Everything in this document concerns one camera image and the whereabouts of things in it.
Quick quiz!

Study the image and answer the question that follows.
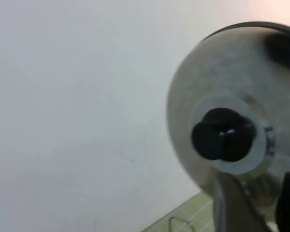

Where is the wire lid rack grey tray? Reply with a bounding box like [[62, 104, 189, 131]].
[[168, 216, 192, 232]]

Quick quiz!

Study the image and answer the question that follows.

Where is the steel pot lid black knob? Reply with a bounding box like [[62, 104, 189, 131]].
[[166, 21, 290, 225]]

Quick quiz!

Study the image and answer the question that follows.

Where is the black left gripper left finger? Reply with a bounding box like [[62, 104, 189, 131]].
[[212, 172, 267, 232]]

